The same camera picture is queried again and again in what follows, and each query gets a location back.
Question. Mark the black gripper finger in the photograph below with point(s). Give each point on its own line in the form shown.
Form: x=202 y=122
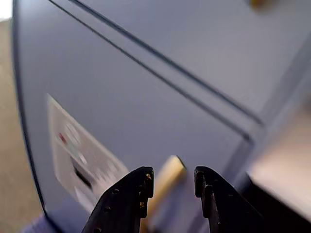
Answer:
x=126 y=201
x=223 y=208

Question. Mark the blue ice dispenser cabinet door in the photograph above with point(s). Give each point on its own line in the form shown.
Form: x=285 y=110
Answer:
x=109 y=97

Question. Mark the blue shopping list cabinet door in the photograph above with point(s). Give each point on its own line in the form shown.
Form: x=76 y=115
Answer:
x=218 y=48

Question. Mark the blue toy kitchen body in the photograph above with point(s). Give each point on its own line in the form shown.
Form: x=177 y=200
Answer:
x=286 y=97

